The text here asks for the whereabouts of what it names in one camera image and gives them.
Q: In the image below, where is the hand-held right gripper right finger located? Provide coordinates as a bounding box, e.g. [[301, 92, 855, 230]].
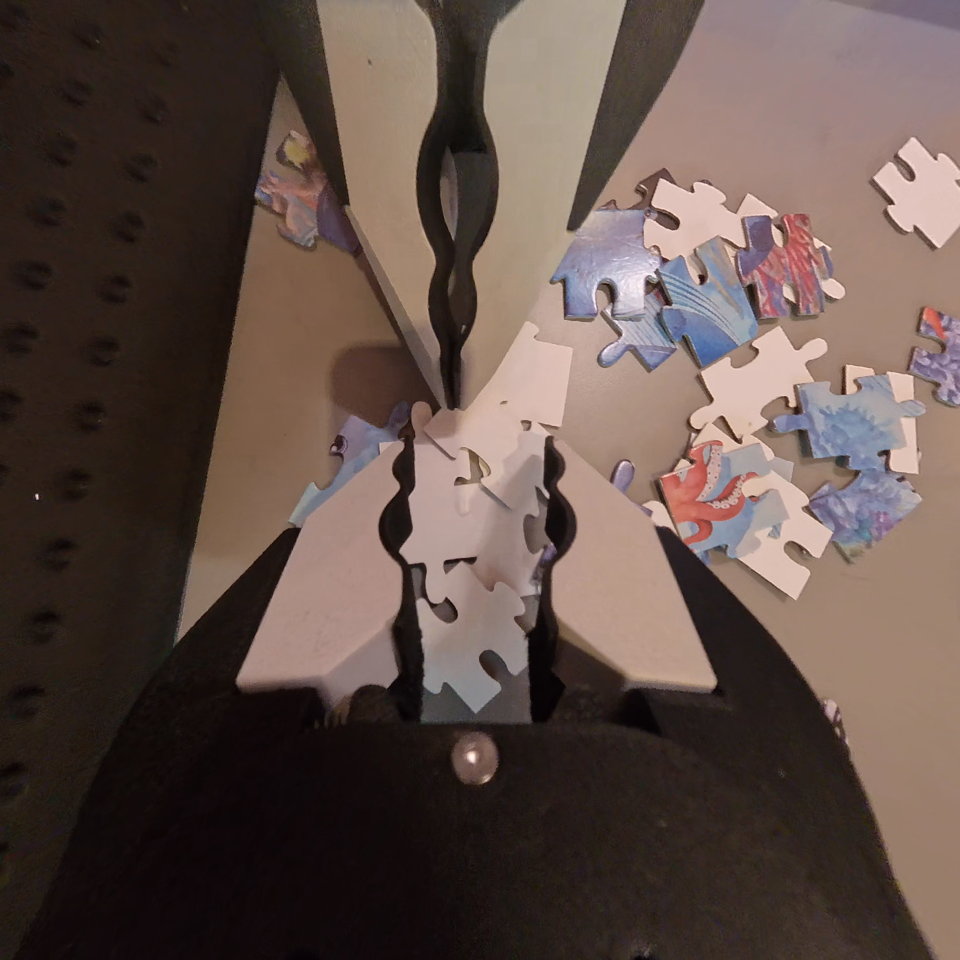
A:
[[528, 435, 720, 721]]

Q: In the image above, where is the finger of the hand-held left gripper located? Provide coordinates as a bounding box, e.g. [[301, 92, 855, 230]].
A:
[[450, 0, 627, 410], [315, 0, 460, 410]]

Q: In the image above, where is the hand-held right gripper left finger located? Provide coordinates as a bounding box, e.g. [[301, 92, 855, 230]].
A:
[[236, 405, 425, 721]]

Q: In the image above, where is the single jigsaw puzzle piece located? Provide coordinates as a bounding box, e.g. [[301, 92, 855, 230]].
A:
[[423, 322, 575, 466]]

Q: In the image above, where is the pile of jigsaw puzzle pieces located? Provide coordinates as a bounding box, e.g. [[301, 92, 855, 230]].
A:
[[255, 131, 960, 744]]

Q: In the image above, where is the dark perforated panel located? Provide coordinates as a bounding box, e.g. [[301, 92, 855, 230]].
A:
[[0, 0, 282, 759]]

